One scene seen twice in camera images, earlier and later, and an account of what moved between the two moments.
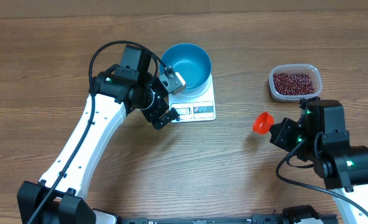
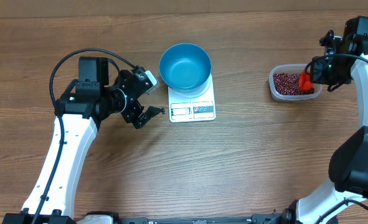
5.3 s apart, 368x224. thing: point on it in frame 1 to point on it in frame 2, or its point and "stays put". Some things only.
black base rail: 254,219 stays put
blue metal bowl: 193,63 stays put
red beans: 293,84 stays put
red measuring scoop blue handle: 262,123 to 305,79
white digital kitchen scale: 194,109 stays put
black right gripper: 283,134 to 320,77
